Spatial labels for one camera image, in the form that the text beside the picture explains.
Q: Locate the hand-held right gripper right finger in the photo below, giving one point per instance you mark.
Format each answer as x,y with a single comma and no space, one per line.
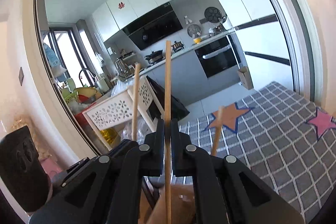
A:
176,150

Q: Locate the red paper decoration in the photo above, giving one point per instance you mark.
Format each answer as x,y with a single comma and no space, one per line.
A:
121,5

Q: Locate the black wok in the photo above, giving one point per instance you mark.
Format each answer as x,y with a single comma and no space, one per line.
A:
154,56

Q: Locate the cardboard box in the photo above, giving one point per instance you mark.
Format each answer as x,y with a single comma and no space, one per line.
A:
246,78

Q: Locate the red plastic basin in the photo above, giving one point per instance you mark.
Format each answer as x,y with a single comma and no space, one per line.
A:
81,113

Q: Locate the stack of pink plastic stools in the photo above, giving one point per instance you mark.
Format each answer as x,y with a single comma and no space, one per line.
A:
48,165

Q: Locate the dark kitchen faucet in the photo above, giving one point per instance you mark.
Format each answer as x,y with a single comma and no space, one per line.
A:
84,71

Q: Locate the white plastic bag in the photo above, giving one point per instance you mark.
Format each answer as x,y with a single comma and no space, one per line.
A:
120,88

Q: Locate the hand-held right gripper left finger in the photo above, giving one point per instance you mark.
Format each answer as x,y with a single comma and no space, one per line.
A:
160,150

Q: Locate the clear plastic bag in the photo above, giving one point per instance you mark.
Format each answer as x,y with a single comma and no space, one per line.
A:
143,127

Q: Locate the white wall outlet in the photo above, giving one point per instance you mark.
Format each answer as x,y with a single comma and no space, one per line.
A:
110,50

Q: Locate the grey checked star tablecloth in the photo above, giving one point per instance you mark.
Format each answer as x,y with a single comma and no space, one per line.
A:
275,148

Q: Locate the green plastic basket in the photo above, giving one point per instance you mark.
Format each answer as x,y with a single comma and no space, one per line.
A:
69,96

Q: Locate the small steel pot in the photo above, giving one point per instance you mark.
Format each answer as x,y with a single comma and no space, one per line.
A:
219,28

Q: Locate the small yellow bowl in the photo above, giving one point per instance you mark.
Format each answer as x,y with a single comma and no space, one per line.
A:
197,41

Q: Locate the grey base cabinet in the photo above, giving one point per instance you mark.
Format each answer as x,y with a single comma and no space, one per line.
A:
183,71

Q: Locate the hanging plastic bag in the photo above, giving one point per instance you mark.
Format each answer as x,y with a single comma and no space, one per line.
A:
99,60

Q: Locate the wooden chopstick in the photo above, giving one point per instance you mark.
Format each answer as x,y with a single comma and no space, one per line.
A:
218,129
136,98
168,82

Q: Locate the black board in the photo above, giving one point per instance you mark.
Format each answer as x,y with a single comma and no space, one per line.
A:
173,106

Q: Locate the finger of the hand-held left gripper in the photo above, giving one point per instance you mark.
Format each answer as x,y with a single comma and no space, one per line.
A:
23,169

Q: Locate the grey wall switch panel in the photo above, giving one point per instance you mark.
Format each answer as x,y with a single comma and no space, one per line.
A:
21,76

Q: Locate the black range hood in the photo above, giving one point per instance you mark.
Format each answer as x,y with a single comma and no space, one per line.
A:
152,27

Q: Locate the yellow strainer bowl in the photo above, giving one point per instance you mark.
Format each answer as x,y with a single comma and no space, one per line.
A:
88,92

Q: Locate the hanging blue bag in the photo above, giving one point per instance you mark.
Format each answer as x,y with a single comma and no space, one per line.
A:
51,56

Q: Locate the gold foil bundle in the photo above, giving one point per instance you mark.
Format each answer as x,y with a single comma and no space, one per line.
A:
110,136

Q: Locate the black round moulded pan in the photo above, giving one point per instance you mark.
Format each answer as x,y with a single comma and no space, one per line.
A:
213,14

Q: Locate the white plastic storage cart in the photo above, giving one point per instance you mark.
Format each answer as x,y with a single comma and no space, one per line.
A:
113,111

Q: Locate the black built-in oven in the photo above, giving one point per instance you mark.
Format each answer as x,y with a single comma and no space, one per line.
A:
218,61

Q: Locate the round metal steamer rack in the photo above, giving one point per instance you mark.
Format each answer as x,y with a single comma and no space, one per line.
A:
193,30

